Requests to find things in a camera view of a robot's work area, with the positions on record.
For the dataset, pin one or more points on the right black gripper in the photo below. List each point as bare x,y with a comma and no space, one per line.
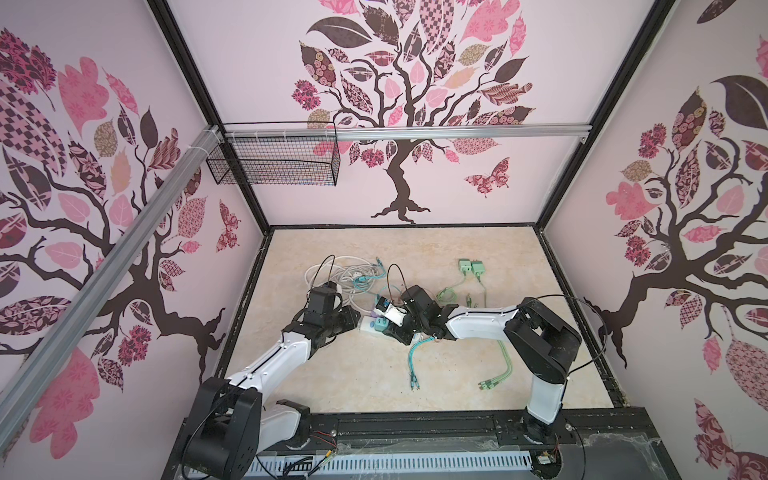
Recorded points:
399,334

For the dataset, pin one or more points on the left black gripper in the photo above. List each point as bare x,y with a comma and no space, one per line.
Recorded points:
350,322

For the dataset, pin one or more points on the dark teal charger plug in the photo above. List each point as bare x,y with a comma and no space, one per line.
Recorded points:
380,325

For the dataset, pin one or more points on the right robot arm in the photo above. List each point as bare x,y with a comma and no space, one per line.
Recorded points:
546,343

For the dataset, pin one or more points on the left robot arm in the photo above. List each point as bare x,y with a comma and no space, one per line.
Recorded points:
229,425

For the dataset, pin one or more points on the green charger plug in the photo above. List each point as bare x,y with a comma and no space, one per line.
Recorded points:
465,266
477,268

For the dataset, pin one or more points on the white blue power strip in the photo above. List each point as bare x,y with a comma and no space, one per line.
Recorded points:
365,325

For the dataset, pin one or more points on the purple power strip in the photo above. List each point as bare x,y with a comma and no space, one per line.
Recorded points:
382,303

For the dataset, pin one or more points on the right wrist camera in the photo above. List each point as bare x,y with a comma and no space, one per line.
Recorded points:
394,314

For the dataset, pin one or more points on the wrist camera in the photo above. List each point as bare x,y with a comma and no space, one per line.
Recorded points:
335,293
394,314

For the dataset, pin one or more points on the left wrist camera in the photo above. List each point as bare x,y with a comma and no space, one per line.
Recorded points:
335,293

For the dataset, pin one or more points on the white slotted cable duct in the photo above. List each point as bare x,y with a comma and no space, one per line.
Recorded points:
358,465

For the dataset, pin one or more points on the black wire basket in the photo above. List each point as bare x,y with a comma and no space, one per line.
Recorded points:
290,153

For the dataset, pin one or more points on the back aluminium rail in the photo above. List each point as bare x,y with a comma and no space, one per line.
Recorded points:
414,133

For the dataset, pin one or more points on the aluminium rail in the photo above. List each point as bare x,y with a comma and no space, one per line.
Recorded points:
414,133
28,384

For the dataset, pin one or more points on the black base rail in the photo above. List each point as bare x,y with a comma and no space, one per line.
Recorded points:
617,443

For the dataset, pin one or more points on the left aluminium rail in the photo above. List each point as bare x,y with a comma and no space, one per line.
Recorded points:
28,384

